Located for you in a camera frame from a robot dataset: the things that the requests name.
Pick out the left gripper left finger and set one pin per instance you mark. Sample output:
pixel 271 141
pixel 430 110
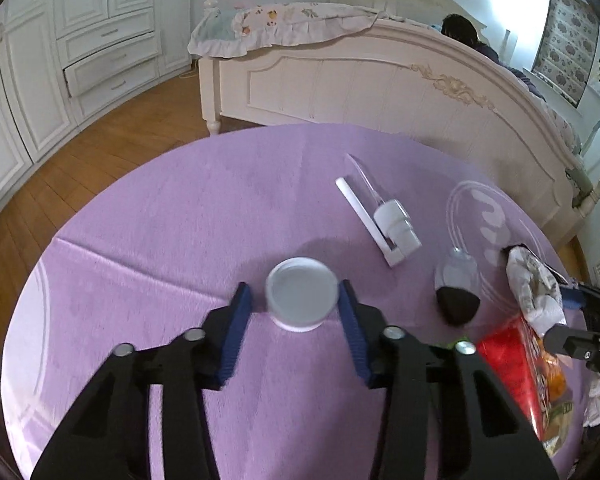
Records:
pixel 105 433

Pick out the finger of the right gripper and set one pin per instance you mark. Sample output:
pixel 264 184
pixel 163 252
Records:
pixel 581 297
pixel 567 341

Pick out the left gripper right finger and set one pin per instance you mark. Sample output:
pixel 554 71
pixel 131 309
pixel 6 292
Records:
pixel 482 432

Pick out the white round jar lid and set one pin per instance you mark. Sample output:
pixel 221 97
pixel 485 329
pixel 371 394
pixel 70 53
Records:
pixel 300 293

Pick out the beige chip bag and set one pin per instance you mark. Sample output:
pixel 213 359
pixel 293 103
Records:
pixel 559 420

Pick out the white crumpled plastic bag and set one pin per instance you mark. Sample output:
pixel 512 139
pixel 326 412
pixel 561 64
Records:
pixel 535 289

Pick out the purple tablecloth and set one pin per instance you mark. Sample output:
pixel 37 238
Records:
pixel 149 257

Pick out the white spray pump tube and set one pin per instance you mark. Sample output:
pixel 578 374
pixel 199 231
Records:
pixel 385 219

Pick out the floral window blind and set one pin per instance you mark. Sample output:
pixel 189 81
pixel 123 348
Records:
pixel 566 51

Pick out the person lying on bed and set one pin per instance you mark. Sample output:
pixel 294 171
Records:
pixel 459 28

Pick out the white wardrobe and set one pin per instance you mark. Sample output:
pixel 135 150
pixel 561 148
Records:
pixel 65 63

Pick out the floral bed quilt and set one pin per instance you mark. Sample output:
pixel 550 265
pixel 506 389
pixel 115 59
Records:
pixel 234 34

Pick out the white carved bed frame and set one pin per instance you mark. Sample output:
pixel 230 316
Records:
pixel 403 76

